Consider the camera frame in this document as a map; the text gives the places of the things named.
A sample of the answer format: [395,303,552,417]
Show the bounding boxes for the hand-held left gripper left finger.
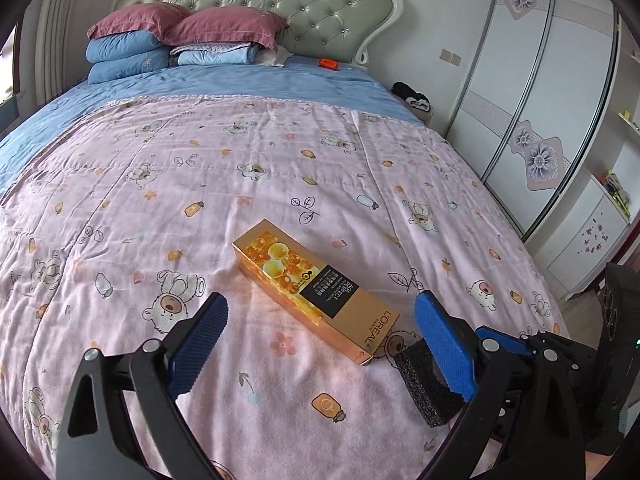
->
[54,291,231,480]

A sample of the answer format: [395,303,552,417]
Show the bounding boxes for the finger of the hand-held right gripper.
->
[475,326,603,392]

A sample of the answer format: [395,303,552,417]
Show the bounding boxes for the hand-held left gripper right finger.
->
[414,290,586,480]

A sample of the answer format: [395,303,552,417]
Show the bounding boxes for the black foam block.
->
[394,342,463,428]

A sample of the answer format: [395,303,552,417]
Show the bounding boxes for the gold cosmetics box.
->
[231,218,401,365]

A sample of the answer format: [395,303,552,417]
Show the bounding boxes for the white cabinet with stickers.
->
[542,175,632,302]

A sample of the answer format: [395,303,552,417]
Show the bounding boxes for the items on white shelf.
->
[602,170,632,217]

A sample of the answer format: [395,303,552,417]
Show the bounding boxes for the pink printed quilt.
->
[0,95,571,480]

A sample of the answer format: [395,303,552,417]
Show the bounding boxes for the black item on nightstand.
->
[391,81,431,111]

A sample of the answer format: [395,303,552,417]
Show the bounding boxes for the white sliding wardrobe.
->
[446,0,626,241]

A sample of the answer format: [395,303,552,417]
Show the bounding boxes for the blue bedsheet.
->
[0,55,426,201]

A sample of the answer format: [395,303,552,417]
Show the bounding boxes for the blue pillow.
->
[85,30,171,66]
[88,55,171,85]

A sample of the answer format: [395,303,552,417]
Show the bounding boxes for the folded light blue quilt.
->
[170,42,261,67]

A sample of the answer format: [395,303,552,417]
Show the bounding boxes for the white cloth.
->
[257,46,296,68]

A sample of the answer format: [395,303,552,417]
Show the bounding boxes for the mauve pillow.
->
[162,7,290,53]
[87,2,193,43]

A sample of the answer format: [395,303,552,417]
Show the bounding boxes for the pale curtain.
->
[36,0,97,107]

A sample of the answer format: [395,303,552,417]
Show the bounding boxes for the tufted green white headboard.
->
[107,0,403,68]

